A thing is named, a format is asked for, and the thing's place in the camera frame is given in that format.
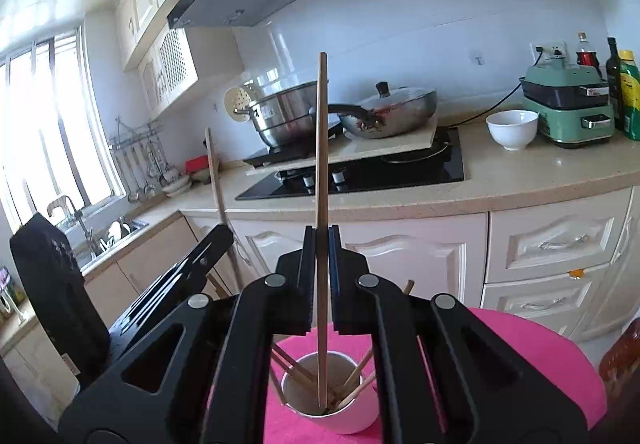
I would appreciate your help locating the hanging metal ladle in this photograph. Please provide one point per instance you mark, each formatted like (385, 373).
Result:
(148, 189)
(132, 196)

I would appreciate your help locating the cream drawer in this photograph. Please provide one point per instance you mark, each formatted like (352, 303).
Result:
(510, 244)

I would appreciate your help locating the red lidded container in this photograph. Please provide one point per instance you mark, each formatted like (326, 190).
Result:
(196, 165)

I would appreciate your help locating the wall hook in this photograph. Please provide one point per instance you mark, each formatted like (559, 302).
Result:
(480, 58)

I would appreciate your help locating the slender wooden chopstick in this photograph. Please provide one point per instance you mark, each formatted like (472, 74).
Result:
(215, 184)
(322, 149)

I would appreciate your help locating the dark green oil bottle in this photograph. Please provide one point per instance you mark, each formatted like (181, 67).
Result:
(612, 74)

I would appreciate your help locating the beige board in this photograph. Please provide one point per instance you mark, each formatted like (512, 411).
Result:
(390, 147)

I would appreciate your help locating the steel sink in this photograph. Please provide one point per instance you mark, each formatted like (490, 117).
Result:
(135, 226)

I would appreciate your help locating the wok with glass lid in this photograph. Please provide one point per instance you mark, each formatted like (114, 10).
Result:
(400, 117)

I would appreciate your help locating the green electric cooker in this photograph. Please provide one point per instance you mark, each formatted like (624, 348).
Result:
(565, 124)

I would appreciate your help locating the cream base cabinets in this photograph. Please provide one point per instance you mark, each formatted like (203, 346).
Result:
(425, 264)

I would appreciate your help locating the metal faucet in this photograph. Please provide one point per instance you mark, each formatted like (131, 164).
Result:
(82, 224)

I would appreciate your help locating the stainless steel pot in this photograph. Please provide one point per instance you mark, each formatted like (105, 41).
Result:
(285, 119)

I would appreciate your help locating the white plate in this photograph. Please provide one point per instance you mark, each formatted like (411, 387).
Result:
(115, 231)

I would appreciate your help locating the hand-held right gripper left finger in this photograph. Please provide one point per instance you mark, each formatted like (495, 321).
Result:
(307, 284)

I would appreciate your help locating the stack of white bowls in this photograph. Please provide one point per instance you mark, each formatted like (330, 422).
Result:
(177, 186)

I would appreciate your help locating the green bottle yellow cap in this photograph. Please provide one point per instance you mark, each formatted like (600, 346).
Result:
(631, 99)

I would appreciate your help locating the round cream steamer plate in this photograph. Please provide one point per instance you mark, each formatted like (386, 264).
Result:
(237, 99)

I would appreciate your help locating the pink cup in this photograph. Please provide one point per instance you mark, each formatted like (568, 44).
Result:
(340, 419)

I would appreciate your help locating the orange plastic bag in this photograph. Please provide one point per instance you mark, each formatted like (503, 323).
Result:
(622, 359)

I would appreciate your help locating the metal utensil rack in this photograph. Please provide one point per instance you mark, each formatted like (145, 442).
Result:
(135, 140)

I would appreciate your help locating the pink tablecloth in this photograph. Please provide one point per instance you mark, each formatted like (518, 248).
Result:
(525, 374)

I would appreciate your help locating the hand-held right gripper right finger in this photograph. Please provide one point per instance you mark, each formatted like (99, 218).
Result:
(336, 284)

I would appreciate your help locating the wide wall socket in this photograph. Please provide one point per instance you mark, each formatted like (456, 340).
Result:
(552, 47)

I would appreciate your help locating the small lattice door cabinet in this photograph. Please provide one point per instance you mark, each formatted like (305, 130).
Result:
(172, 59)

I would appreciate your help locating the barred window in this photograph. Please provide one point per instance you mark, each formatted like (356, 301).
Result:
(50, 124)

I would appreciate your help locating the red label drink bottle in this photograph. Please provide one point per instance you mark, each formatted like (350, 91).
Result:
(586, 57)

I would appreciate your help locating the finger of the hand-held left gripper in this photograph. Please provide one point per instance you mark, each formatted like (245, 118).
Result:
(200, 254)

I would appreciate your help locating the black gas hob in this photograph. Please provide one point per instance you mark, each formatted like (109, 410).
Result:
(425, 172)

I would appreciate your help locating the black induction cooker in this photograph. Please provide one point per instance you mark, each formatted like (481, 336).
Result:
(280, 155)

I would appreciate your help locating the white bowl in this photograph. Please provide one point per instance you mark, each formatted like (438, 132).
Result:
(512, 134)

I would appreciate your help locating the bunch of wooden chopsticks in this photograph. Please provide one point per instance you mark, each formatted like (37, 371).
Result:
(356, 392)

